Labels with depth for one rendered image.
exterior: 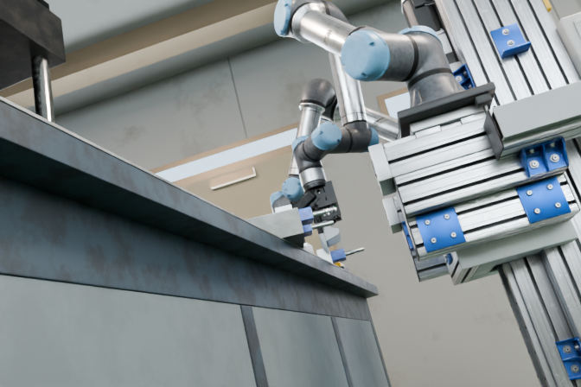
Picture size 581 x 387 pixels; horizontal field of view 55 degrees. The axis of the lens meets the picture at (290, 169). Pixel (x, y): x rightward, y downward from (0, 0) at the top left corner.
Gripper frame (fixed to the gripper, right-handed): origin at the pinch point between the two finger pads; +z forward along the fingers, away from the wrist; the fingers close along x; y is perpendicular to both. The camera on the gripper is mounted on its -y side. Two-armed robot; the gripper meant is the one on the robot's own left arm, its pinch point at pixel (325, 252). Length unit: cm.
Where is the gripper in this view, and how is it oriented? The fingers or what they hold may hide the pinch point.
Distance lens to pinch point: 159.2
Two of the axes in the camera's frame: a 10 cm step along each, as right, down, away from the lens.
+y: 9.6, -2.7, -0.4
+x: 1.3, 3.3, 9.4
